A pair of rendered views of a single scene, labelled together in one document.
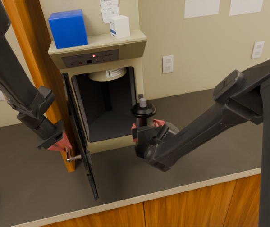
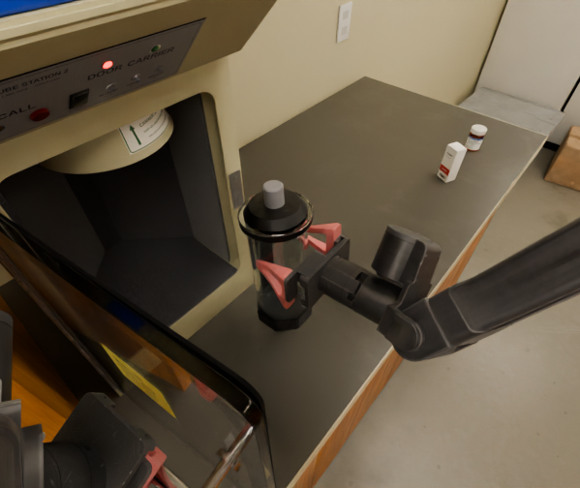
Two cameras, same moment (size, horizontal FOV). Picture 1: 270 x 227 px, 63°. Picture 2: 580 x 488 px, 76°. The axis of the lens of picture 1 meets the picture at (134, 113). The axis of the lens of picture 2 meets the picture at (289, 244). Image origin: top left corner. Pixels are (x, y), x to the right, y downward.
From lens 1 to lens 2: 49 cm
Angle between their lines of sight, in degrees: 32
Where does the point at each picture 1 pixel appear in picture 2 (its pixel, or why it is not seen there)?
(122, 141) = (205, 309)
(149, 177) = (322, 360)
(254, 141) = (430, 196)
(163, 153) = (493, 323)
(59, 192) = not seen: outside the picture
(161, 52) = not seen: hidden behind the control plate
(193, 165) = not seen: hidden behind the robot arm
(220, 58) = (293, 49)
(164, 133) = (409, 260)
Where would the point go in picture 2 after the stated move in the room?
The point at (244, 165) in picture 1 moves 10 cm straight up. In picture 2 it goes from (450, 246) to (466, 215)
